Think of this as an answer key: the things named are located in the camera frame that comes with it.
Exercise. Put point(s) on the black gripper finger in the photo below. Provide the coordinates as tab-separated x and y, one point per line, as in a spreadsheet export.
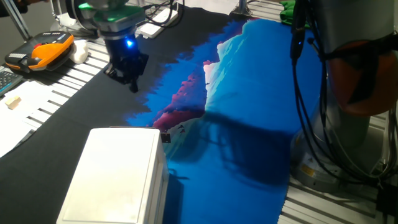
115	74
136	84

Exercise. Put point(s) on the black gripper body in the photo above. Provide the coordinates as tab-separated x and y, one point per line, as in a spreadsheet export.
126	57

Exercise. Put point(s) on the dark sleeved forearm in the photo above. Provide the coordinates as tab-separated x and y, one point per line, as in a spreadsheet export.
6	12

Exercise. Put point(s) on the white drawer cabinet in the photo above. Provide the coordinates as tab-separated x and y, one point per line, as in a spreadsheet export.
115	174

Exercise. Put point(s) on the person hand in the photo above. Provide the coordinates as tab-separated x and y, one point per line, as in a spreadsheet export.
32	1

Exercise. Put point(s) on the white power strip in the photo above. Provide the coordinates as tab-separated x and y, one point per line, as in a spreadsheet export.
155	28

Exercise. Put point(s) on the white lumpy object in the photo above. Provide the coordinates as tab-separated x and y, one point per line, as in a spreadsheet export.
79	51

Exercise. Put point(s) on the black round spool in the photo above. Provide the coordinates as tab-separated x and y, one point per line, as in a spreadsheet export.
73	15

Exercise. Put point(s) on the orange black teach pendant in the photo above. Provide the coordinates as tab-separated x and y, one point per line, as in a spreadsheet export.
46	53

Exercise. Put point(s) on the white printed paper sheet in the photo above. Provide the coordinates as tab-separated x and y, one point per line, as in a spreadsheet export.
211	5

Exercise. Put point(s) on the small pale wooden block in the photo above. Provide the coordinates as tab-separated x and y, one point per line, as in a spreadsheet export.
13	102

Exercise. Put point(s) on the printed landscape table mat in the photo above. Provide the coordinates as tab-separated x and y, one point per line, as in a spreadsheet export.
242	77

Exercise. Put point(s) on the black computer keyboard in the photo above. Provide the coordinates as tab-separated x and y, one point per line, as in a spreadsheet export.
7	81

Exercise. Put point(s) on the white paper sheets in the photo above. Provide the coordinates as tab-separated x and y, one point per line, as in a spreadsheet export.
18	124

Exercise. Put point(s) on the green cloth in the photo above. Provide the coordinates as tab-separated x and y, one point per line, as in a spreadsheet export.
286	14

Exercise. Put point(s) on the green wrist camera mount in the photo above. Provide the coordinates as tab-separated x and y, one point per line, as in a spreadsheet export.
124	17

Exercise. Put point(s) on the aluminium frame bar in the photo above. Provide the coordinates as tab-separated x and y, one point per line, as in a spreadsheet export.
23	29

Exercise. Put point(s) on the aluminium frame post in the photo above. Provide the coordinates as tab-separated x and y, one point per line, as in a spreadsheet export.
241	7

